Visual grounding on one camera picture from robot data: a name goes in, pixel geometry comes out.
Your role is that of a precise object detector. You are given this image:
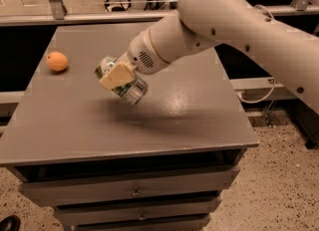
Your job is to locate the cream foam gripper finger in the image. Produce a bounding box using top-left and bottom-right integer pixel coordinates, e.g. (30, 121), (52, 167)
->
(99, 61), (136, 90)

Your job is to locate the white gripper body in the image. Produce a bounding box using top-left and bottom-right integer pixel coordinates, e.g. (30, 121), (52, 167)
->
(118, 29), (168, 75)

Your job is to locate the white green 7up can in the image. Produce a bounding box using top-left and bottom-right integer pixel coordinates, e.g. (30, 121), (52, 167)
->
(95, 55), (149, 105)

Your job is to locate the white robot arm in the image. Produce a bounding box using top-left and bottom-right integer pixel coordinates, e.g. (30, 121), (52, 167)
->
(96, 0), (319, 113)

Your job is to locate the orange fruit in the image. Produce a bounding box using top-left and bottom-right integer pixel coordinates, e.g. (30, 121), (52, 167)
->
(46, 52), (69, 72)

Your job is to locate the grey drawer cabinet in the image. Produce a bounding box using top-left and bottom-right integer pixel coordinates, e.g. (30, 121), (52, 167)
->
(0, 23), (258, 231)

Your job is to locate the grey metal railing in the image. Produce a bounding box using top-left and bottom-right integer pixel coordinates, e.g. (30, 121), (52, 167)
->
(0, 0), (319, 27)

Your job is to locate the black shoe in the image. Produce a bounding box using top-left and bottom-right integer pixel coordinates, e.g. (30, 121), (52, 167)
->
(0, 215), (21, 231)

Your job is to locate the white cable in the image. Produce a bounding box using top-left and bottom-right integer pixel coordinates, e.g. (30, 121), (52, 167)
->
(236, 4), (277, 105)

